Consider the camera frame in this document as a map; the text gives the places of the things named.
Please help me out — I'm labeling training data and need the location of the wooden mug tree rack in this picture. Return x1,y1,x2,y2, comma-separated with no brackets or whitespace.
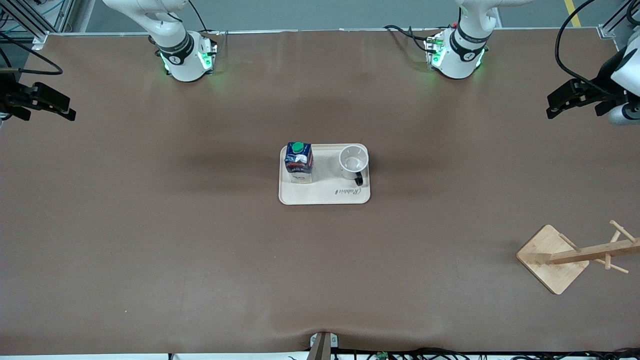
516,220,640,295

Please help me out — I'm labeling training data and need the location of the black arm base cable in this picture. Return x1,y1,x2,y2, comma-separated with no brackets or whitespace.
384,24,436,53
187,0,223,48

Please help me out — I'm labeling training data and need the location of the large table cover sheet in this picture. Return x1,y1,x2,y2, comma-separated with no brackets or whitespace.
0,29,640,357

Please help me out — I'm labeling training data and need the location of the brown post with metal bracket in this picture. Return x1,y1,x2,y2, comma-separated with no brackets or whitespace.
306,331,340,360

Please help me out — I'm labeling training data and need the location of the black right arm base cable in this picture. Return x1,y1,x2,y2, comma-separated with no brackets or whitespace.
187,0,223,48

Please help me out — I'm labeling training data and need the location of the beige plastic tray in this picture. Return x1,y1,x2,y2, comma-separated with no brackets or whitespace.
278,143,372,206

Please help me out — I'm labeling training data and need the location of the white mug with black handle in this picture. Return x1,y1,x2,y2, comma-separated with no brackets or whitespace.
338,144,370,187

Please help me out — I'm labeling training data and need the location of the black left arm base cable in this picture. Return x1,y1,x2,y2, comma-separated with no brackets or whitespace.
384,24,436,53

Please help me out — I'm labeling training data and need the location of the aluminium frame profile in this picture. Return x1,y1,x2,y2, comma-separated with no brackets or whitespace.
0,0,76,51
597,0,640,40

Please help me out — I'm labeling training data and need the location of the blue white milk carton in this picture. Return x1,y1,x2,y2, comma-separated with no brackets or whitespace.
284,141,315,185

